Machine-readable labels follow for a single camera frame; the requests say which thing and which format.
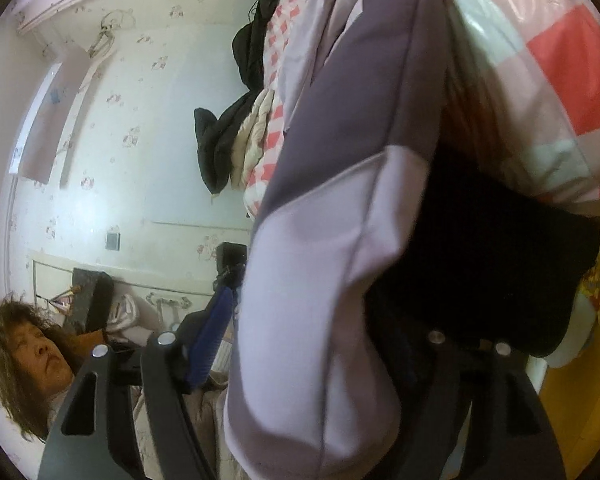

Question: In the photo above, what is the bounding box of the yellow cloth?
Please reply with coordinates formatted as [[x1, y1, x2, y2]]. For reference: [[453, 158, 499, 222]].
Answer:
[[540, 230, 600, 480]]

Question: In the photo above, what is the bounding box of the pink checkered bed cover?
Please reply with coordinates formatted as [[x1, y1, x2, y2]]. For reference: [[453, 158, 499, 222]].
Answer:
[[245, 0, 600, 221]]

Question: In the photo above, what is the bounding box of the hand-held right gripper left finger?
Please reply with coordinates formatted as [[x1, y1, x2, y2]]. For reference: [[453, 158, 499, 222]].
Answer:
[[37, 285, 241, 480]]

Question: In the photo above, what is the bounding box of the person's beige top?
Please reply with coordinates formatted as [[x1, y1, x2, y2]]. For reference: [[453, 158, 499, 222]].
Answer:
[[130, 375, 236, 480]]

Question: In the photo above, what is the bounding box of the black down jacket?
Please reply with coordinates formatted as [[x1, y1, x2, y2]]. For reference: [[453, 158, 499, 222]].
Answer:
[[232, 0, 311, 96]]

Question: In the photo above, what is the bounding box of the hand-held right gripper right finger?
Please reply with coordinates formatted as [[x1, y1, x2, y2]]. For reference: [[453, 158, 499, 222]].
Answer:
[[400, 327, 566, 480]]

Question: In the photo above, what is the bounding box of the black padded coat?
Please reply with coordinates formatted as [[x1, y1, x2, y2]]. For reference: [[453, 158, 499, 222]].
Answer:
[[194, 92, 266, 196]]

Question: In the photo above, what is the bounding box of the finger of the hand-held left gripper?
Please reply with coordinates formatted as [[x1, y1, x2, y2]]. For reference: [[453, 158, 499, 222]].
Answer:
[[214, 241, 249, 292]]

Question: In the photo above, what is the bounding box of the dark grey bag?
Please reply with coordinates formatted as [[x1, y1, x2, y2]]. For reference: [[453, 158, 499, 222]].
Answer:
[[72, 267, 116, 333]]

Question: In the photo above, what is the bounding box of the purple two-tone jacket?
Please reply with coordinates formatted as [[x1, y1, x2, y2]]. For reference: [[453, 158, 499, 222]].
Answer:
[[222, 0, 600, 480]]

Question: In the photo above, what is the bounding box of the beige quilted coat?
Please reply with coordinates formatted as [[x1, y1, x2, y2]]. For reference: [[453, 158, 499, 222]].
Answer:
[[230, 89, 276, 191]]

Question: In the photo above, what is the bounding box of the person's head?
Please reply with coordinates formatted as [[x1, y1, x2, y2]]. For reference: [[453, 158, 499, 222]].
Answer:
[[0, 296, 88, 441]]

